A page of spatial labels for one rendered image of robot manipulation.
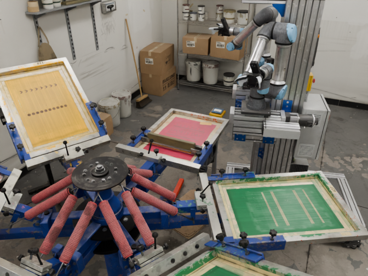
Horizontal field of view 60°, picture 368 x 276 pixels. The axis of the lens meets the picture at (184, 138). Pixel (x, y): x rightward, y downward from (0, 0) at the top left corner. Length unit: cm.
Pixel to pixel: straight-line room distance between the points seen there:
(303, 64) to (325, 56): 317
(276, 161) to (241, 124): 62
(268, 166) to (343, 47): 317
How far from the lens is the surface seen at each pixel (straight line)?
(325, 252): 328
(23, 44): 395
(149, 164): 225
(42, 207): 189
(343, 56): 579
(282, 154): 300
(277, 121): 258
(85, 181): 174
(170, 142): 251
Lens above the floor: 235
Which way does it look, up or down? 31 degrees down
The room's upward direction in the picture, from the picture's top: straight up
